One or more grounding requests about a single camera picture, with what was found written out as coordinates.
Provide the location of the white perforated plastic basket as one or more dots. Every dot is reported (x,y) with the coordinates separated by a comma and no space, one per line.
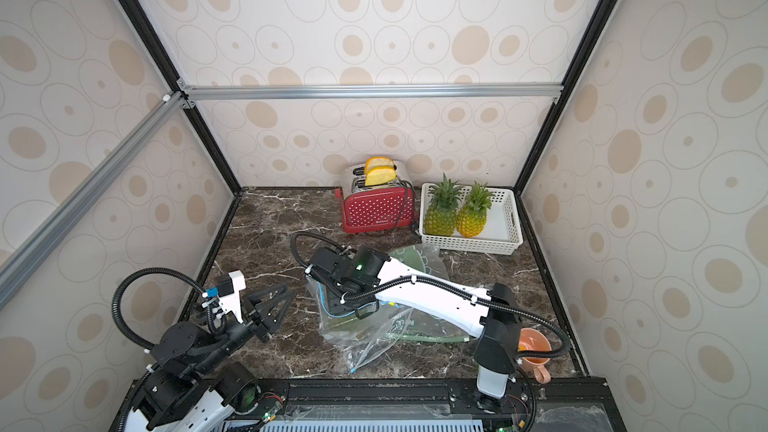
(501,235)

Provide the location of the pineapple from green bag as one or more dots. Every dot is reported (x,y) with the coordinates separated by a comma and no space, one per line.
(441,215)

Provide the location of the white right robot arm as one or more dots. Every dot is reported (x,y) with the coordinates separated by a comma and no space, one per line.
(489,315)

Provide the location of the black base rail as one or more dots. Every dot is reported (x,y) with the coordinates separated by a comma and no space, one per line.
(585,404)

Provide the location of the yellow toast slice rear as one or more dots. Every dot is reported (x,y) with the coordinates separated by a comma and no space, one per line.
(378,162)

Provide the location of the red polka-dot toaster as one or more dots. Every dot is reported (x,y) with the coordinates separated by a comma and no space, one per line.
(371,209)

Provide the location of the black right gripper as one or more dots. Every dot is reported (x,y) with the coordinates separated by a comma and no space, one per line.
(324,263)

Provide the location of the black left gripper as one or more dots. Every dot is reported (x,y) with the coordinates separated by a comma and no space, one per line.
(256,312)

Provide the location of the clear bag blue zipper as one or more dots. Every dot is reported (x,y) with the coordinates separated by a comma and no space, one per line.
(355,355)

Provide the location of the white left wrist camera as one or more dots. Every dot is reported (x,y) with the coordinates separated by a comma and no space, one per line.
(223,299)

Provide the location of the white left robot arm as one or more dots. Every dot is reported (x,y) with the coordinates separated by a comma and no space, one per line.
(190,384)

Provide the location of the yellow toast slice front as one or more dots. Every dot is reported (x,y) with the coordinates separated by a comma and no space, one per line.
(380,175)

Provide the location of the yellow toast slice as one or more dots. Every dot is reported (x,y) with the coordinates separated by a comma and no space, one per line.
(378,162)
(380,175)

